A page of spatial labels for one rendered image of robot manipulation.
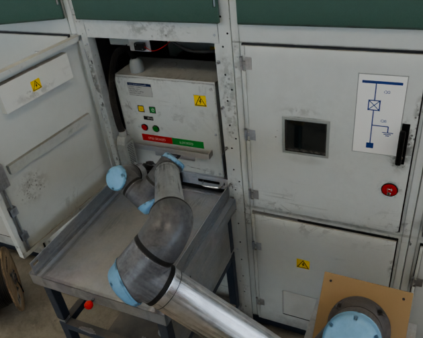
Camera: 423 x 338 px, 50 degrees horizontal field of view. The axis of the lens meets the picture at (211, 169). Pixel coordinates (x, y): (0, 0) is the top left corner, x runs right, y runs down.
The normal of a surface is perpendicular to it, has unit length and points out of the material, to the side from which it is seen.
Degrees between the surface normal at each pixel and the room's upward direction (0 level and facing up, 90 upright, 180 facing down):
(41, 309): 0
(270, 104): 90
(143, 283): 71
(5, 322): 0
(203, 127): 90
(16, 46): 90
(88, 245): 0
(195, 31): 90
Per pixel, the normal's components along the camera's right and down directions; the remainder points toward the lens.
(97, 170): 0.86, 0.21
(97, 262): -0.10, -0.82
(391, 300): -0.37, -0.15
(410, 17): -0.40, 0.55
